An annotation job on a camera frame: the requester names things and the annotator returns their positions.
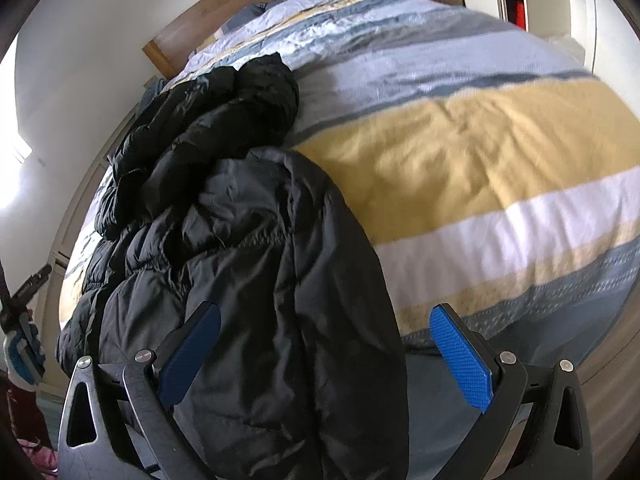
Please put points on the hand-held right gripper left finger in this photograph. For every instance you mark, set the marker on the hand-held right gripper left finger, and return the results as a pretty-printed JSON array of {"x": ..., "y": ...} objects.
[{"x": 192, "y": 355}]

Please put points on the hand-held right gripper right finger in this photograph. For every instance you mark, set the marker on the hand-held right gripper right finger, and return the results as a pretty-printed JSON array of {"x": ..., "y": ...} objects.
[{"x": 462, "y": 360}]

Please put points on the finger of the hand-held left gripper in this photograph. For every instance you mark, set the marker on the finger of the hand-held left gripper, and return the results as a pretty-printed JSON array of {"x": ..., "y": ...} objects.
[{"x": 31, "y": 286}]

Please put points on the black puffer jacket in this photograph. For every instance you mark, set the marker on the black puffer jacket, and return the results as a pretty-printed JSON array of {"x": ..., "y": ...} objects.
[{"x": 250, "y": 260}]

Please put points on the low beige cabinet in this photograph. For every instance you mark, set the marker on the low beige cabinet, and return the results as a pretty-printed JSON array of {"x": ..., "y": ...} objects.
[{"x": 70, "y": 240}]

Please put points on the pink patterned cloth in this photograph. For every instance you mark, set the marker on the pink patterned cloth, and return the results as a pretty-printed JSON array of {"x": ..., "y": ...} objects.
[{"x": 42, "y": 457}]

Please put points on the bed with striped duvet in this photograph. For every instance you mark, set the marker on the bed with striped duvet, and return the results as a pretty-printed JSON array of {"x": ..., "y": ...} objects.
[{"x": 475, "y": 160}]

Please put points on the grey-blue cloth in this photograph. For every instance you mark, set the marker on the grey-blue cloth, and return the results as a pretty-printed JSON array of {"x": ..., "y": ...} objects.
[{"x": 150, "y": 94}]

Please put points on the wooden bed headboard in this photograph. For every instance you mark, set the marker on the wooden bed headboard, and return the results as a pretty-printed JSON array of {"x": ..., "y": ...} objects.
[{"x": 170, "y": 50}]

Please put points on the blue-grey pillow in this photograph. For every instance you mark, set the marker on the blue-grey pillow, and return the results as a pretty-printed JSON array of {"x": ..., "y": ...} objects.
[{"x": 245, "y": 15}]

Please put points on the red bag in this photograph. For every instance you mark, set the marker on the red bag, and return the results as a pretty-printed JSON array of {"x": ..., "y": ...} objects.
[{"x": 516, "y": 16}]

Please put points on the white pillow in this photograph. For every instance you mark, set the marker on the white pillow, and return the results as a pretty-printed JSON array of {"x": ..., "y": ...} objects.
[{"x": 310, "y": 5}]

